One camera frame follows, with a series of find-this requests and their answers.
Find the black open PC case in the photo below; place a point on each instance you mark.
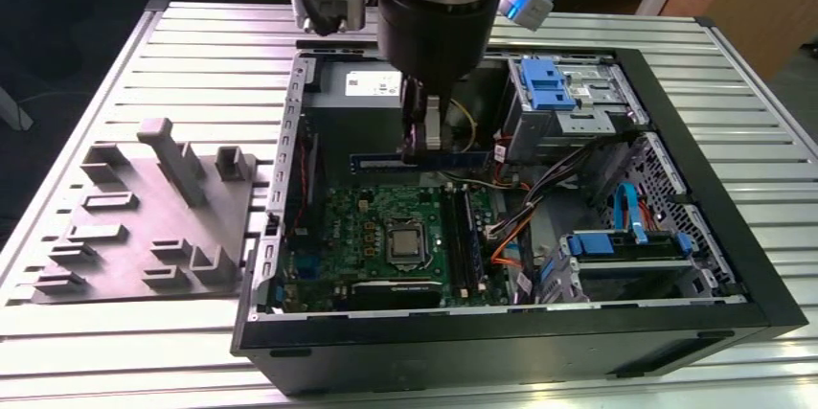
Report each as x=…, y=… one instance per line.
x=447, y=351

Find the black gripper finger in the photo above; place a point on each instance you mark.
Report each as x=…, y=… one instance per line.
x=433, y=126
x=412, y=121

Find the black RAM slot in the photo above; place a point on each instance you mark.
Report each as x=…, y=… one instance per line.
x=455, y=236

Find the blue drive carrier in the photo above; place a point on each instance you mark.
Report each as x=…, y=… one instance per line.
x=545, y=88

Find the metal drive cage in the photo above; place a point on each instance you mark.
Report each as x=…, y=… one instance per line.
x=587, y=126

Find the grey metal leg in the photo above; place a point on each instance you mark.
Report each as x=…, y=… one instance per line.
x=16, y=112

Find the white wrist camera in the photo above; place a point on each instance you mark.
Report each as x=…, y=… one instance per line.
x=527, y=11

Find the hard disk in blue carrier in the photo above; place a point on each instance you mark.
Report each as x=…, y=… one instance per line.
x=591, y=243

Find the silver CPU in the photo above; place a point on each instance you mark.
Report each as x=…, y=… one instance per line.
x=407, y=243

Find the grey power supply unit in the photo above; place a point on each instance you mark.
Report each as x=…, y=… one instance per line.
x=357, y=131

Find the green motherboard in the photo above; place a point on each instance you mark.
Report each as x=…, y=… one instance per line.
x=348, y=236

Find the metal disk bay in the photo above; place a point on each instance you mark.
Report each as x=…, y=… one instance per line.
x=568, y=279

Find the grey parts rack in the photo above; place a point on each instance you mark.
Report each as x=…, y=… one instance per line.
x=160, y=217

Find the black CPU socket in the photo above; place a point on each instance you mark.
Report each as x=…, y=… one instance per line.
x=408, y=265

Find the black graphics card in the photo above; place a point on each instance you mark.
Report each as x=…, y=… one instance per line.
x=396, y=296

